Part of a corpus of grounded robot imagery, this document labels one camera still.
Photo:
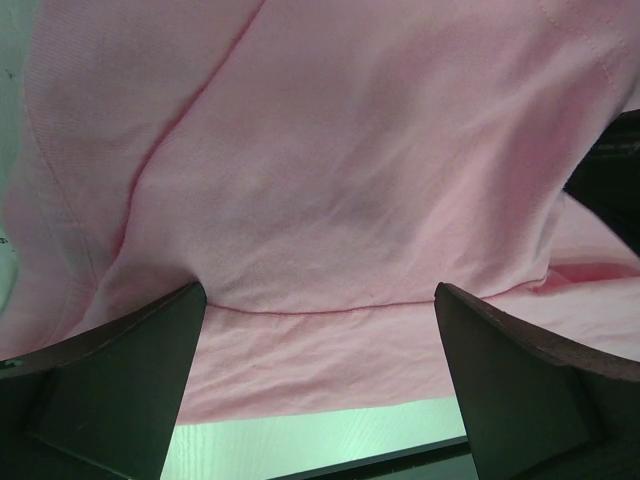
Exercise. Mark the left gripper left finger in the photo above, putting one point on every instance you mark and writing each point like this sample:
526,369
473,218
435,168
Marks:
102,404

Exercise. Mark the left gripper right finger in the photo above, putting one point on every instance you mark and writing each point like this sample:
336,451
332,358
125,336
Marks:
536,405

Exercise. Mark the pink t shirt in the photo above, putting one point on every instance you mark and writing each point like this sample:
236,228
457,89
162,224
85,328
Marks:
319,167

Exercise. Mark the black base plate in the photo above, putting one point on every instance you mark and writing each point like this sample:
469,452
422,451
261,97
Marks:
607,182

